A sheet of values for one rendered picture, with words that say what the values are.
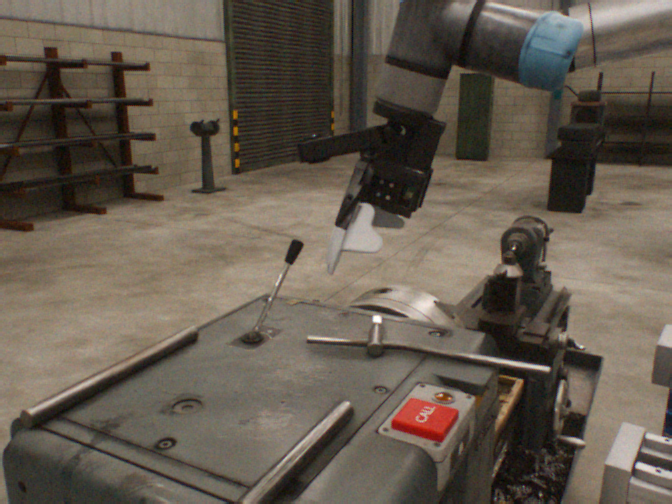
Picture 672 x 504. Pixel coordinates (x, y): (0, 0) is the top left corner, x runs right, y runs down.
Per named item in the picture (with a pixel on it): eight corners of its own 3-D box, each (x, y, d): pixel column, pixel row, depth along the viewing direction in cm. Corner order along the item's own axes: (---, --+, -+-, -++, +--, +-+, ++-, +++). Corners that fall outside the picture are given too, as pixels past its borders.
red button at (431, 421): (441, 450, 65) (442, 433, 65) (390, 435, 68) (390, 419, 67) (458, 424, 70) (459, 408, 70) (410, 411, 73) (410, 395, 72)
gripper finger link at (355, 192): (344, 225, 68) (374, 159, 70) (332, 220, 68) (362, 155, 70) (348, 239, 72) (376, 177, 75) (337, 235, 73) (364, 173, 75)
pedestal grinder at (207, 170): (209, 194, 950) (204, 120, 919) (190, 192, 966) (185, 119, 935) (227, 190, 990) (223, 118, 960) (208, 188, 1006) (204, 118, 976)
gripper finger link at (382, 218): (396, 255, 83) (403, 213, 76) (356, 241, 85) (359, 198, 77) (403, 239, 85) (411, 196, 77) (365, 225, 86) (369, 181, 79)
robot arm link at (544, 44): (585, 25, 68) (490, 2, 71) (589, 15, 58) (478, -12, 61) (558, 95, 71) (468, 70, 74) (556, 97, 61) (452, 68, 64)
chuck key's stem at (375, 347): (369, 325, 97) (366, 356, 86) (370, 313, 96) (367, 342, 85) (383, 326, 97) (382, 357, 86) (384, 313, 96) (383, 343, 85)
